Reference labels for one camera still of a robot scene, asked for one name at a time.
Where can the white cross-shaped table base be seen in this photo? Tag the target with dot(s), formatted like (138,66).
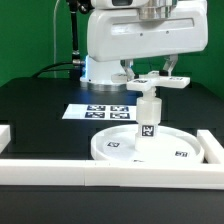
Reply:
(153,79)

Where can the white left fence bar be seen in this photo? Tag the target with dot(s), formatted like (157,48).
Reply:
(5,136)

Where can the white right fence bar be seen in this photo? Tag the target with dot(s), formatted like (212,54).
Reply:
(214,152)

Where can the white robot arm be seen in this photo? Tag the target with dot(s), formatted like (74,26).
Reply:
(98,74)

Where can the white round table top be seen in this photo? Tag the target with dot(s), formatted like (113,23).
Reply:
(164,145)

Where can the white front fence bar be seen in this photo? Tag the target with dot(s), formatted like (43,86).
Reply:
(104,173)

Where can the white fence bar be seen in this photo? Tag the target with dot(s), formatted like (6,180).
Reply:
(214,152)
(104,173)
(5,136)

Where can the white marker sheet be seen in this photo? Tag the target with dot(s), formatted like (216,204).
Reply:
(100,112)

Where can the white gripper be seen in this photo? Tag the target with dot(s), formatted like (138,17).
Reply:
(130,29)

